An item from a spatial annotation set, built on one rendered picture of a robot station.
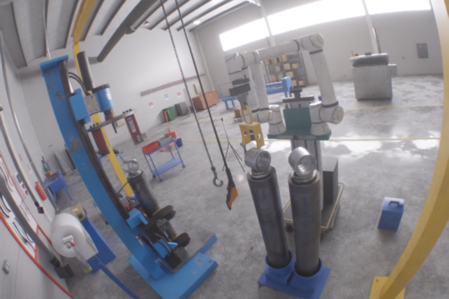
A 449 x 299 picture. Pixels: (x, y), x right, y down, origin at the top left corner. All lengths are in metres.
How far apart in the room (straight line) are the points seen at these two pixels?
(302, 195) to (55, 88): 2.13
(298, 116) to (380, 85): 6.51
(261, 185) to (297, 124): 0.92
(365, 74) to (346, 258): 6.82
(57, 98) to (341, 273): 3.32
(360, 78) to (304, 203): 7.27
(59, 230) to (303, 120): 2.26
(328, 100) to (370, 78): 6.66
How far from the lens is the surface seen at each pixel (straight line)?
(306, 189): 1.21
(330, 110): 1.62
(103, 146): 2.06
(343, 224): 2.92
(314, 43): 1.50
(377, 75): 8.19
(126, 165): 2.11
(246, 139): 1.34
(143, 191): 2.18
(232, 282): 2.56
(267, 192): 1.38
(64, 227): 1.52
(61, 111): 1.95
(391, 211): 2.69
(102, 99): 2.02
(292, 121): 2.05
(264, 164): 1.37
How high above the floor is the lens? 2.19
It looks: 16 degrees down
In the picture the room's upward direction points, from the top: 17 degrees counter-clockwise
